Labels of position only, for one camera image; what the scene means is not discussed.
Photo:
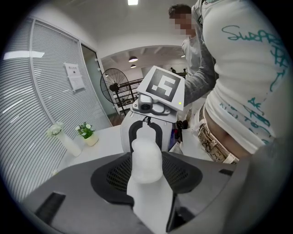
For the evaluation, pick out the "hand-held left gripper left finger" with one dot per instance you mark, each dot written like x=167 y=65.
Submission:
x=80 y=201

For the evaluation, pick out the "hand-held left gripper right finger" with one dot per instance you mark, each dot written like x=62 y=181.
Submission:
x=201 y=178

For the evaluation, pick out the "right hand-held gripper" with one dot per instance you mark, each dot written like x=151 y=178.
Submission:
x=163 y=85

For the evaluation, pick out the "person's right forearm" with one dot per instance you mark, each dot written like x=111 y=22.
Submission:
x=199 y=82

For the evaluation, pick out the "snake print belt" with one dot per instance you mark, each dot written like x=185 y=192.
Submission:
x=210 y=141

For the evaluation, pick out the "black shelf rack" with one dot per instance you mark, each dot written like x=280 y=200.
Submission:
x=128 y=85

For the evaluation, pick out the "black standing fan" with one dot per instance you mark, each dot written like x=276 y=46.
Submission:
x=113 y=87

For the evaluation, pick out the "white vase with white flowers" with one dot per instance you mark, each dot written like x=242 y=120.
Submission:
x=71 y=146

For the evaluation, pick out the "small potted flower plant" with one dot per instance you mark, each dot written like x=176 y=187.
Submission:
x=90 y=139

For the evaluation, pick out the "white paper notice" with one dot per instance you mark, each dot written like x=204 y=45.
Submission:
x=74 y=77

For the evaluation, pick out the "person's body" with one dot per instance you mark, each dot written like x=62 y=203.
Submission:
x=240 y=68

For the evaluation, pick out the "ceiling light strip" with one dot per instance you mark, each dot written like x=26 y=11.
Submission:
x=132 y=2

